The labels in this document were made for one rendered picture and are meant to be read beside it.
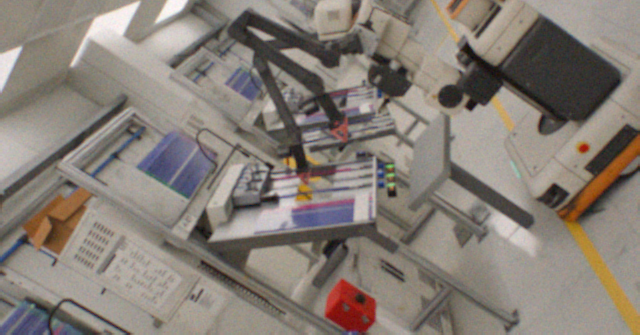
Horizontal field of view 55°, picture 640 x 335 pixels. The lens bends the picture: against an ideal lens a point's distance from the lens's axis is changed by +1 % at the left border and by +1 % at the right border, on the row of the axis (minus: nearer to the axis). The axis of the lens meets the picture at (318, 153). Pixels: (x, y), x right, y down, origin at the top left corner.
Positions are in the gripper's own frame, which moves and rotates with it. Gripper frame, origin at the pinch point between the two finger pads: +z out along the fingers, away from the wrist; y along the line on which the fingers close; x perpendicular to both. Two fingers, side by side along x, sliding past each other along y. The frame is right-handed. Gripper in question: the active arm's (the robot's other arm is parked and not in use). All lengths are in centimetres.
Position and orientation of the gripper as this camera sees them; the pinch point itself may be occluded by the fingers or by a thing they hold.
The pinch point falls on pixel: (306, 182)
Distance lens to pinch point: 297.5
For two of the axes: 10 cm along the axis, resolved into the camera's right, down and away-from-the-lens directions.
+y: -0.8, 3.6, -9.3
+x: 9.7, -1.7, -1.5
